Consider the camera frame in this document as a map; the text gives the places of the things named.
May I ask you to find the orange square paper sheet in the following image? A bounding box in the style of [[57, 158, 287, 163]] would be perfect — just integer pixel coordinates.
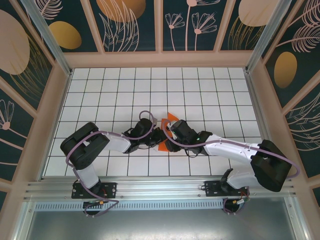
[[157, 112, 180, 153]]

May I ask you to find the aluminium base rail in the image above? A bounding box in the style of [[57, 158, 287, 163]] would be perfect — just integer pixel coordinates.
[[23, 176, 299, 202]]

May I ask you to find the slotted grey cable duct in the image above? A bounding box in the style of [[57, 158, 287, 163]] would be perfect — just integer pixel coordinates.
[[34, 201, 226, 211]]

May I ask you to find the aluminium frame post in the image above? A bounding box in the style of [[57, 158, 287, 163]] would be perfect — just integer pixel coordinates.
[[20, 0, 73, 77], [244, 0, 293, 74]]

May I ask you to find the aluminium side rail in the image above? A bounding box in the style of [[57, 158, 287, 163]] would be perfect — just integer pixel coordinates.
[[244, 69, 285, 179]]

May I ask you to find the steel sheet tray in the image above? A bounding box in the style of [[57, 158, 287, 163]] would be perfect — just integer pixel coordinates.
[[14, 197, 308, 240]]

